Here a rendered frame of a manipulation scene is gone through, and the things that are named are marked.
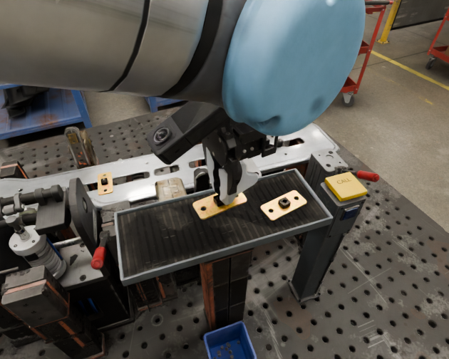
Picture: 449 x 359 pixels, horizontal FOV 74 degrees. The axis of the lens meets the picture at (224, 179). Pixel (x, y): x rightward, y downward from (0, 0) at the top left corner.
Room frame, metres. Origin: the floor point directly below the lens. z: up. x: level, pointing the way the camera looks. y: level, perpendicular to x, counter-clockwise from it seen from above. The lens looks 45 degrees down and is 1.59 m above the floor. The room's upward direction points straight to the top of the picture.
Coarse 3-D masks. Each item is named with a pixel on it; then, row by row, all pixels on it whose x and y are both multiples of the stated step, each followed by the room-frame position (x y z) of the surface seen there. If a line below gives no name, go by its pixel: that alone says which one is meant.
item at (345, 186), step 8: (336, 176) 0.44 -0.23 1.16; (344, 176) 0.44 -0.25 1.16; (352, 176) 0.44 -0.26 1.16; (328, 184) 0.42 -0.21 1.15; (336, 184) 0.42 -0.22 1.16; (344, 184) 0.42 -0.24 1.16; (352, 184) 0.42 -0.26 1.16; (360, 184) 0.42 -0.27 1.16; (336, 192) 0.40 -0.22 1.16; (344, 192) 0.39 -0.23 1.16; (352, 192) 0.39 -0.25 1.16; (360, 192) 0.39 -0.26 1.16; (344, 200) 0.38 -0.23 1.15
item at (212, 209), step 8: (200, 200) 0.32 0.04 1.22; (208, 200) 0.32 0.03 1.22; (216, 200) 0.32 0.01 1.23; (240, 200) 0.32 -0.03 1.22; (200, 208) 0.31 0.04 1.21; (208, 208) 0.31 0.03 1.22; (216, 208) 0.31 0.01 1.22; (224, 208) 0.31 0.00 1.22; (200, 216) 0.29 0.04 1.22; (208, 216) 0.29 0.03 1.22
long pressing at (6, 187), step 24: (312, 144) 0.75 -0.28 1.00; (96, 168) 0.64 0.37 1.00; (120, 168) 0.64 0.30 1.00; (144, 168) 0.64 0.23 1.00; (192, 168) 0.64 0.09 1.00; (264, 168) 0.63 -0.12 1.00; (0, 192) 0.54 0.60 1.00; (24, 192) 0.54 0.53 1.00; (96, 192) 0.54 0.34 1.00; (120, 192) 0.54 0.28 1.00; (144, 192) 0.54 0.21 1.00
